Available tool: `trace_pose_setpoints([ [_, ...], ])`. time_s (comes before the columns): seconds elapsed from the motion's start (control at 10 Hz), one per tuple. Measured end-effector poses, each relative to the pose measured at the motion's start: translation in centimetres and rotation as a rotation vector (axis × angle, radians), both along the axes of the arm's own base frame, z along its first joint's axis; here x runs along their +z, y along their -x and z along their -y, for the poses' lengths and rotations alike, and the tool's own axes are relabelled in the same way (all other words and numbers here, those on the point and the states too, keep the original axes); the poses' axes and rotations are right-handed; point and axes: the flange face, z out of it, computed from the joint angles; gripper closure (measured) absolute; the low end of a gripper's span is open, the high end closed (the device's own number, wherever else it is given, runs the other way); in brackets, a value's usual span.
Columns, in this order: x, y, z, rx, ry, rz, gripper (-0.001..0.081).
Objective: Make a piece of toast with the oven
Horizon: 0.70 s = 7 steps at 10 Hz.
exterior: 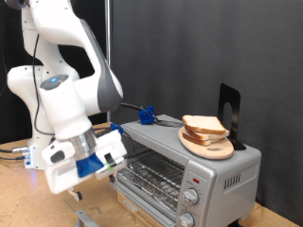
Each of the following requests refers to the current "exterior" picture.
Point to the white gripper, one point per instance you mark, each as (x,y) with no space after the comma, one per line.
(63,179)

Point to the metal spatula with blue block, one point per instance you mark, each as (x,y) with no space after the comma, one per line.
(147,116)

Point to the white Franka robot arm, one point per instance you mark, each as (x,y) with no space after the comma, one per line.
(63,104)

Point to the silver oven knob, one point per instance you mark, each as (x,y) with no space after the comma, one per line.
(186,220)
(190,196)

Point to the silver toaster oven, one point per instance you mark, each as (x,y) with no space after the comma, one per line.
(221,170)

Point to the round wooden cutting board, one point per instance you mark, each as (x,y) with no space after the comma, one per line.
(211,152)

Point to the black metal bookend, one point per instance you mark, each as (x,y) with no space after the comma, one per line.
(235,126)

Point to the vertical metal pole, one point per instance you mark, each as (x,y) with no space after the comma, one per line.
(108,31)

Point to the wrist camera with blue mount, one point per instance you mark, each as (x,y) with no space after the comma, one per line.
(88,165)

